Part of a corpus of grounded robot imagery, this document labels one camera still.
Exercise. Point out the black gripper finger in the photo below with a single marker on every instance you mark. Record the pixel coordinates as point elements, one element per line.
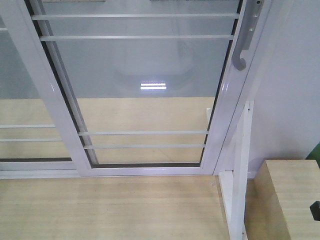
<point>315,210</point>

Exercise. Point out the grey door handle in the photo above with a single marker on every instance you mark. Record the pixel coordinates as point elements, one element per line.
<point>248,25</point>

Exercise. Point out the white sliding glass door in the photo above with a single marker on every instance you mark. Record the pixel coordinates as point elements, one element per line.
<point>135,81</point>

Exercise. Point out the light wooden box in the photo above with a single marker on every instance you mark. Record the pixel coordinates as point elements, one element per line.
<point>278,201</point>

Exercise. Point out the white wooden support brace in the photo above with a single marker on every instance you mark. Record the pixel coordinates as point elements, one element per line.
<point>233,183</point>

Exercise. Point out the white fixed glass panel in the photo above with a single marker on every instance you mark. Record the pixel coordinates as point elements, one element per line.
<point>31,145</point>

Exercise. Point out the white door frame post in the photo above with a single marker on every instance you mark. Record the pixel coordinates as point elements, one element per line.
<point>238,87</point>

